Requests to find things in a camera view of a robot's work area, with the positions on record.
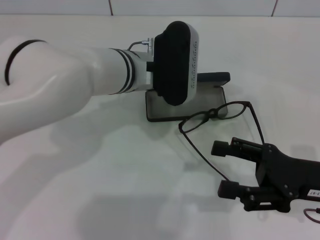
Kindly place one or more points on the black glasses case grey lining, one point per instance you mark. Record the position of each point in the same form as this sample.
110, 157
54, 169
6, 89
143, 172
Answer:
160, 110

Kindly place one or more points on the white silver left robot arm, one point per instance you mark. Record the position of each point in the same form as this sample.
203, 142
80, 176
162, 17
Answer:
50, 82

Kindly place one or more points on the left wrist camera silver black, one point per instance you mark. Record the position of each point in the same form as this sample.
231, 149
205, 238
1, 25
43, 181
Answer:
175, 62

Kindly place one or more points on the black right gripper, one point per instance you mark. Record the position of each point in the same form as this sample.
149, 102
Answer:
287, 177

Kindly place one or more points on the black thin-framed glasses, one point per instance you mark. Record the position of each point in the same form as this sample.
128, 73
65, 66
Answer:
212, 111

